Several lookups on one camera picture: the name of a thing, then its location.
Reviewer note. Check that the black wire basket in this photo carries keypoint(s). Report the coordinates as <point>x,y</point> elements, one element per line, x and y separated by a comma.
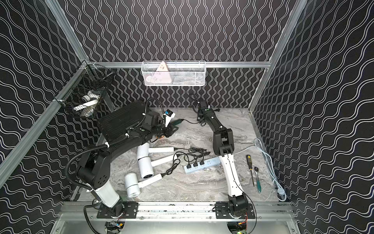
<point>95,78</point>

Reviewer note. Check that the white hair dryer middle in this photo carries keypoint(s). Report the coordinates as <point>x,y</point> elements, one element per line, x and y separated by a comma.
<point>146,165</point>

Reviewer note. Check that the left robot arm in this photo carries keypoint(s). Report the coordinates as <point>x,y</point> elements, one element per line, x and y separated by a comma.
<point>94,163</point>

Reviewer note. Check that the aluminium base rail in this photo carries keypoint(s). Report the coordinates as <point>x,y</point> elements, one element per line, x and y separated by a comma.
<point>204,211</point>

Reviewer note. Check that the white items in basket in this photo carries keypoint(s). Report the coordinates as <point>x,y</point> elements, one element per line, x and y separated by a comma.
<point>90,101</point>

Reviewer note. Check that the black plastic tool case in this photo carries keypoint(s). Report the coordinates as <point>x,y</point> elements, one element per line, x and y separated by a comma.
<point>117,123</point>

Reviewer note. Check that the pink triangular card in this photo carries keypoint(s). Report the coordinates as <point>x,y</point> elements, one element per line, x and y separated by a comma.
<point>161,76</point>

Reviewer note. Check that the green hair dryer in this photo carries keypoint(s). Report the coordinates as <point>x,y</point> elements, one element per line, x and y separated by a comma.
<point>175,122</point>

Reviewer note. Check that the light blue power strip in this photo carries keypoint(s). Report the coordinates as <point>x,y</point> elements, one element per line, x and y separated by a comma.
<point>191,168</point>

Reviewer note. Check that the white hair dryer lower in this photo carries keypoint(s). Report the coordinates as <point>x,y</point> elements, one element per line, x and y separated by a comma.
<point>133,186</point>

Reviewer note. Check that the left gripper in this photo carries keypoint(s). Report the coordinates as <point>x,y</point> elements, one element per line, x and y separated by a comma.
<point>165,128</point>

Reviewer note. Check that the clear wall basket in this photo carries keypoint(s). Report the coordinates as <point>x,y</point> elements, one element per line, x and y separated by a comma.
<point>183,73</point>

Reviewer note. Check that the white hair dryer upper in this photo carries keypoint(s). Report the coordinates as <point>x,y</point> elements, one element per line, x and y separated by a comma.
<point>144,150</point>

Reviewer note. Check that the green handled wrench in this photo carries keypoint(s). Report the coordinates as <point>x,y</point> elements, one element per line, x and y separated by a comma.
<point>258,183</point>

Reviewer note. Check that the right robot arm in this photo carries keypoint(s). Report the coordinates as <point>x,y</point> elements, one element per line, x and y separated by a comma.
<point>223,146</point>

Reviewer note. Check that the yellow black screwdriver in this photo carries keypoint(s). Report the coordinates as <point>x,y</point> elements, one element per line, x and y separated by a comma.
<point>249,163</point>

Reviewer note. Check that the white hair dryer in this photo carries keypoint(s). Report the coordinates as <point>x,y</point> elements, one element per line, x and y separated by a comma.
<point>146,165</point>
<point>133,186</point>
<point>144,150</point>

